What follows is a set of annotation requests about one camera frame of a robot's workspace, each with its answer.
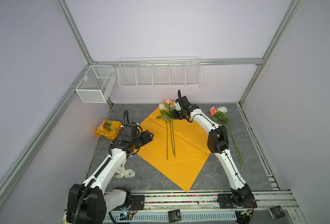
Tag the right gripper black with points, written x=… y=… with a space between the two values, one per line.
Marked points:
x=175 y=115

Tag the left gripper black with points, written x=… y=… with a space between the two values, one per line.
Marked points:
x=146 y=138

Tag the white fake rose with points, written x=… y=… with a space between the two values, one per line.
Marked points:
x=171 y=113

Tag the light pink fake rose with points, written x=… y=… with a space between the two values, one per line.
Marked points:
x=167 y=113

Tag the cream fake rose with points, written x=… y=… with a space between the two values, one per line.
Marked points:
x=164 y=116

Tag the dark pink fake rose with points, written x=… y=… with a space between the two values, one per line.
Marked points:
x=220 y=114

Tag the orange wrapping paper sheet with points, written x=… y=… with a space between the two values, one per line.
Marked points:
x=191 y=149

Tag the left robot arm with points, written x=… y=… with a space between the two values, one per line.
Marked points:
x=87 y=202

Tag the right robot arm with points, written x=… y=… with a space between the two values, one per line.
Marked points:
x=218 y=144

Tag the yellow snack bag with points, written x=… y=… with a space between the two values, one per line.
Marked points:
x=108 y=129

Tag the white ribbon gold lettering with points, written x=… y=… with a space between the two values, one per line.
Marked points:
x=123 y=172

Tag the white mesh box basket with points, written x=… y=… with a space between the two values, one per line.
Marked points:
x=96 y=84

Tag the black box centre front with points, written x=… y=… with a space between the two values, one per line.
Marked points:
x=174 y=216

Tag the black box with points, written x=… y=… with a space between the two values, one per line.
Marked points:
x=174 y=216
x=276 y=212

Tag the black box right front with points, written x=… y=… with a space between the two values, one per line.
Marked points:
x=276 y=212

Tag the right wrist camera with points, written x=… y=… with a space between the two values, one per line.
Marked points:
x=182 y=101

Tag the white wire wall shelf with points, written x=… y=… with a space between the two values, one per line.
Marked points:
x=158 y=72

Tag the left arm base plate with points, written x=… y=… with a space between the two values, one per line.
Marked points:
x=136 y=203

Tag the white slotted cable duct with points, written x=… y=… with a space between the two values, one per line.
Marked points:
x=162 y=217

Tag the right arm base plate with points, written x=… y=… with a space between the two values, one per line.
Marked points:
x=226 y=201

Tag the aluminium front rail frame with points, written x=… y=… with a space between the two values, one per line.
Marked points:
x=164 y=201

